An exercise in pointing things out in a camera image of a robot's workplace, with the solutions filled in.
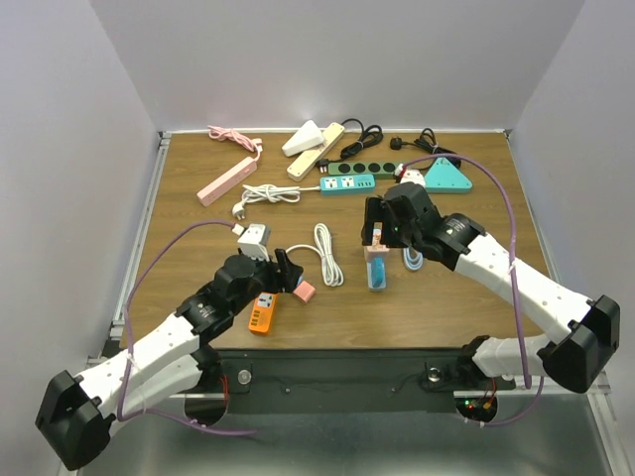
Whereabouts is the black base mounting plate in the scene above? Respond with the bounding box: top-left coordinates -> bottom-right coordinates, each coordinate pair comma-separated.
186,347 -> 515,415

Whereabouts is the pink power strip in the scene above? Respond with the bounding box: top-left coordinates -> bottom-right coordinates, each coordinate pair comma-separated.
196,158 -> 258,207

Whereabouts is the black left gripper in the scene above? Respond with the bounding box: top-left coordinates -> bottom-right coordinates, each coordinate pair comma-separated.
231,248 -> 303,314

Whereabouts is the teal triangular power socket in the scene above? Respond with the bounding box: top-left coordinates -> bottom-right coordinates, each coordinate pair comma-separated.
424,158 -> 472,194

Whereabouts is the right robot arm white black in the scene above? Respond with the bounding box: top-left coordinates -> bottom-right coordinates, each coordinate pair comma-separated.
361,181 -> 620,394

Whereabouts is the white coiled cable with plug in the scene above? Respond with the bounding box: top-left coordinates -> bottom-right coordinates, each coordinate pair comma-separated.
231,182 -> 321,220

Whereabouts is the dark green power strip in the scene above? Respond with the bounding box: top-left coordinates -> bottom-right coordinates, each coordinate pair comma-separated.
326,161 -> 401,179

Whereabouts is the aluminium rail frame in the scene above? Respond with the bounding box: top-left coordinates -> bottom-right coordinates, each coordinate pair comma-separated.
57,129 -> 616,476

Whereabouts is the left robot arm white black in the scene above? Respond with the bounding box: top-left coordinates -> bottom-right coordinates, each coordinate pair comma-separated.
35,249 -> 304,471

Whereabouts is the pink coiled cable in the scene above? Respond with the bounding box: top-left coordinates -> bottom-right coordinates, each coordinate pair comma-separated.
206,124 -> 263,163

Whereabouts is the cream power strip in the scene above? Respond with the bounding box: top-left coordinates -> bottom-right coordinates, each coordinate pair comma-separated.
287,122 -> 344,181

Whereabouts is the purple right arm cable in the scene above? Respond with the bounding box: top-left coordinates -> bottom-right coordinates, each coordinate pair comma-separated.
404,153 -> 546,427

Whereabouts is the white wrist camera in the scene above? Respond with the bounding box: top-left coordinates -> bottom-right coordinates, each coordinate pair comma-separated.
237,223 -> 271,262
394,168 -> 426,187

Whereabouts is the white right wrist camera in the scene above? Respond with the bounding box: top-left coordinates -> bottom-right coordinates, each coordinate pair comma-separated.
394,168 -> 426,187

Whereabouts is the light blue power strip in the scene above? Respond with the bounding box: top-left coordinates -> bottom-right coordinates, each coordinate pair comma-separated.
366,257 -> 387,292

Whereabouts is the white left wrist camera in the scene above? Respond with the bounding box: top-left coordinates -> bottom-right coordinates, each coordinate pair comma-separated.
237,223 -> 271,262

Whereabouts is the white coiled cable of orange strip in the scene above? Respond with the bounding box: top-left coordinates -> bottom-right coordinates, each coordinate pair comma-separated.
285,222 -> 345,288

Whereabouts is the black coiled cable left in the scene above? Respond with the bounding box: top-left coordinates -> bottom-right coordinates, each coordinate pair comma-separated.
317,117 -> 386,171

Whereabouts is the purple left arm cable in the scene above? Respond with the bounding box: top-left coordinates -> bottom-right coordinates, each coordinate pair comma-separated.
116,220 -> 259,437

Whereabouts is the pink cube adapter with deer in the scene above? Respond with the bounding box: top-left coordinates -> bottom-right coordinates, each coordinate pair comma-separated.
364,227 -> 390,263

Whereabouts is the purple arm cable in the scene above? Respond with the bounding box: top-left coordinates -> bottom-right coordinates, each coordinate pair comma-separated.
404,153 -> 546,427
116,220 -> 259,437

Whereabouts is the white triangular power socket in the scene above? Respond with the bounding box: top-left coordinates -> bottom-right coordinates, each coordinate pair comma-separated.
282,120 -> 324,157

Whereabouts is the orange power strip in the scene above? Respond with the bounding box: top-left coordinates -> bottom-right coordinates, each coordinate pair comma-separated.
248,293 -> 278,335

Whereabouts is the teal power strip with USB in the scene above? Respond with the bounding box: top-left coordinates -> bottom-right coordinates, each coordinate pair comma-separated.
319,174 -> 376,196

